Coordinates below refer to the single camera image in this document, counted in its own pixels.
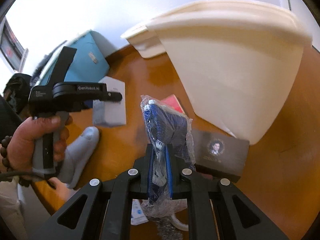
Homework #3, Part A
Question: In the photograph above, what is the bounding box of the small white grey box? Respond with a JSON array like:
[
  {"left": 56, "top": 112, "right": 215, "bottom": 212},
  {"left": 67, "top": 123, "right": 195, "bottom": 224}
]
[{"left": 92, "top": 76, "right": 126, "bottom": 127}]

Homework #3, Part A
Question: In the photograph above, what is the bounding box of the blue cloth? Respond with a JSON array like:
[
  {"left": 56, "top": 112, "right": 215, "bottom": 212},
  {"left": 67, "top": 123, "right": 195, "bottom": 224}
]
[{"left": 140, "top": 95, "right": 195, "bottom": 218}]

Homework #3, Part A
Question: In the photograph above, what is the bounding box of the cream plastic trash bin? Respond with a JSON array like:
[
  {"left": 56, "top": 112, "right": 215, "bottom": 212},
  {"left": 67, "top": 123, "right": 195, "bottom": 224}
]
[{"left": 146, "top": 0, "right": 312, "bottom": 144}]

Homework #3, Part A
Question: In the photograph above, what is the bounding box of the person's left hand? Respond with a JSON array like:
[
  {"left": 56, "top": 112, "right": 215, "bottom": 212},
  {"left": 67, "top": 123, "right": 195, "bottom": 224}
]
[{"left": 7, "top": 116, "right": 69, "bottom": 172}]

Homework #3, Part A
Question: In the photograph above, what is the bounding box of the small white blue medicine box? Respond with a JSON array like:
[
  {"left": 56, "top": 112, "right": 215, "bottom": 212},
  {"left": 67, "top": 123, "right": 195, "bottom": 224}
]
[{"left": 131, "top": 199, "right": 148, "bottom": 225}]

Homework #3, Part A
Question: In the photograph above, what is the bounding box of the teal storage box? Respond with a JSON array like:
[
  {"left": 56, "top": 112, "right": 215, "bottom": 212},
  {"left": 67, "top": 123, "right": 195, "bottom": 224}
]
[{"left": 37, "top": 29, "right": 111, "bottom": 87}]

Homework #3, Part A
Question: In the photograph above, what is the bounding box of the white tape roll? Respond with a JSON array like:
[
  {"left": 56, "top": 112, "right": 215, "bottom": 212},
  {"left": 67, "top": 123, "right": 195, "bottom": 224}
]
[{"left": 169, "top": 214, "right": 189, "bottom": 231}]

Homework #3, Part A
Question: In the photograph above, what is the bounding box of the grey portrait booklet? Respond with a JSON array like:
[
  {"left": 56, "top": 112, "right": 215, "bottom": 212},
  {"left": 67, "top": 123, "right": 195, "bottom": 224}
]
[{"left": 192, "top": 130, "right": 249, "bottom": 183}]

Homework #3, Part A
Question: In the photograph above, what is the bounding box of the red cigarette pack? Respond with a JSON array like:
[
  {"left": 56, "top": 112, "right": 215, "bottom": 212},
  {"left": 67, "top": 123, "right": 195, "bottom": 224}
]
[{"left": 161, "top": 94, "right": 185, "bottom": 114}]

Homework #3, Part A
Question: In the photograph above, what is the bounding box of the grey slipper left foot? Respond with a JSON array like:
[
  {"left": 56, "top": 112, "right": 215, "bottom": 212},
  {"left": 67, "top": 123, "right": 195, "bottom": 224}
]
[{"left": 57, "top": 126, "right": 100, "bottom": 189}]

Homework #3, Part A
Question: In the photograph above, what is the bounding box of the cream lidded foot basin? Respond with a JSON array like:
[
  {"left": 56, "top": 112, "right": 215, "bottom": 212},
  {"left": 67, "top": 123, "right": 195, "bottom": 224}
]
[{"left": 120, "top": 24, "right": 165, "bottom": 59}]

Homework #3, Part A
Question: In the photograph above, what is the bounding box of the wooden bead bracelet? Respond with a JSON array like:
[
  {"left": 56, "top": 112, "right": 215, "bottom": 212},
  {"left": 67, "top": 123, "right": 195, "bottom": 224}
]
[{"left": 0, "top": 135, "right": 13, "bottom": 173}]

